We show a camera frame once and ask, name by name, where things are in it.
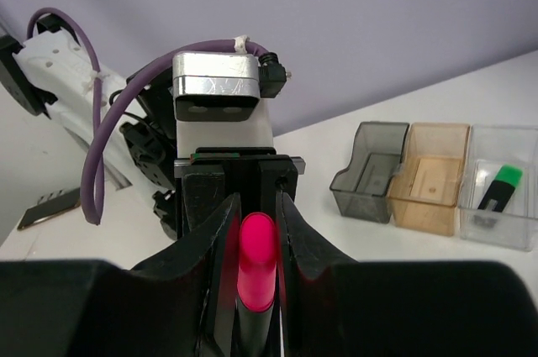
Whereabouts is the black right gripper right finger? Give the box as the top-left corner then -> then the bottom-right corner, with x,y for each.
275,192 -> 537,356

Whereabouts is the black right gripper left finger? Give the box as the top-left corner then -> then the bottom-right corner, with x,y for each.
1,194 -> 241,356

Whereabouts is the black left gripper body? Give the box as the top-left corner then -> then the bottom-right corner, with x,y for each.
174,147 -> 305,238

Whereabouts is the green tip black highlighter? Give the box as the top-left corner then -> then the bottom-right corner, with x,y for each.
478,165 -> 523,213

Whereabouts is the pink tip black highlighter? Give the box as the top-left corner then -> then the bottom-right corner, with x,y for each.
234,297 -> 274,356

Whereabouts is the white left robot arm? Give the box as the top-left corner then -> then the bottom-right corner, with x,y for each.
1,8 -> 306,239

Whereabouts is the grey plastic container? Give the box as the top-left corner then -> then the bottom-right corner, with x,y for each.
330,121 -> 409,224

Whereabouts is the clear plastic container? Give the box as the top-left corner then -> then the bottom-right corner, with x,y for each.
458,124 -> 537,251

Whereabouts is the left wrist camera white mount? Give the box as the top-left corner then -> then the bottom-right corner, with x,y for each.
172,51 -> 273,158

